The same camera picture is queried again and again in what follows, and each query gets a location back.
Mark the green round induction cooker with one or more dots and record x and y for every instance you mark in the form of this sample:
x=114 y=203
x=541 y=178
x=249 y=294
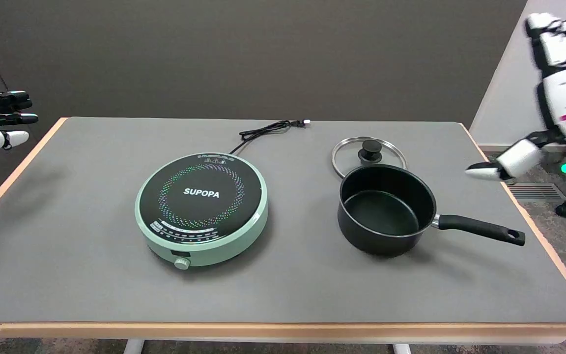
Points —
x=202 y=206

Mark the grey table mat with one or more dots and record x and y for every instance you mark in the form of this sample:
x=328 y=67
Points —
x=67 y=246

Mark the glass lid with black knob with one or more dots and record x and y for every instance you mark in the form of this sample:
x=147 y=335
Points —
x=370 y=150

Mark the floor vent grille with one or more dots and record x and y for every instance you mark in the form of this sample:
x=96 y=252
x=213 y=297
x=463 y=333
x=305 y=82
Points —
x=536 y=191

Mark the white table leg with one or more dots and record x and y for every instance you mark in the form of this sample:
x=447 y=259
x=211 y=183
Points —
x=133 y=347
x=402 y=349

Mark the chair base with casters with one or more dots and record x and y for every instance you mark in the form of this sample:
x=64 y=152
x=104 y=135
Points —
x=564 y=210

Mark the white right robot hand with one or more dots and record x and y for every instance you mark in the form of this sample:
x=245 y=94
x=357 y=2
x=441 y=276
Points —
x=565 y=96

